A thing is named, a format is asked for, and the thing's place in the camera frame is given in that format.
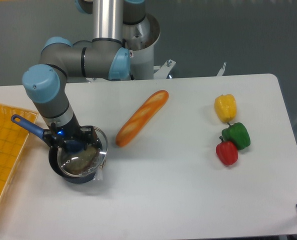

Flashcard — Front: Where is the yellow woven basket tray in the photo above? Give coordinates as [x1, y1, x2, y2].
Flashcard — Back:
[0, 103, 39, 204]

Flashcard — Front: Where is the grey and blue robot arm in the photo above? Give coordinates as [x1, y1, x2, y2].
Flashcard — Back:
[22, 0, 146, 148]

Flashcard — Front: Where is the orange baguette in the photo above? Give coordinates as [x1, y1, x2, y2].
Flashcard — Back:
[115, 90, 169, 147]

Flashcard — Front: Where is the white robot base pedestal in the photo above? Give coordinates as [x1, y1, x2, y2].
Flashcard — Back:
[122, 13, 161, 80]

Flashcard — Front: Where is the red bell pepper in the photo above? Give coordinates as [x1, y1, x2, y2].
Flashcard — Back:
[215, 136, 239, 166]

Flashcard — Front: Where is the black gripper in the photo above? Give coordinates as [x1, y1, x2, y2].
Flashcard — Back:
[42, 114, 98, 150]

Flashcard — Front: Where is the dark blue saucepan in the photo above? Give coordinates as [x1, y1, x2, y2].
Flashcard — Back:
[11, 114, 108, 184]

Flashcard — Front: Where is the wrapped bread slice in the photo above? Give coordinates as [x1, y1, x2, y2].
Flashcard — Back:
[62, 146, 107, 183]

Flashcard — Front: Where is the green bell pepper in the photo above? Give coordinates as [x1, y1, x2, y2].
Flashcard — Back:
[221, 122, 251, 150]

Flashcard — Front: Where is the glass pot lid blue knob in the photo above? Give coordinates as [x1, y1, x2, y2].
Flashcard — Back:
[56, 126, 108, 178]

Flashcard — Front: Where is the yellow bell pepper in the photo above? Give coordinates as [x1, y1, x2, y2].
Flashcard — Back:
[214, 94, 237, 123]

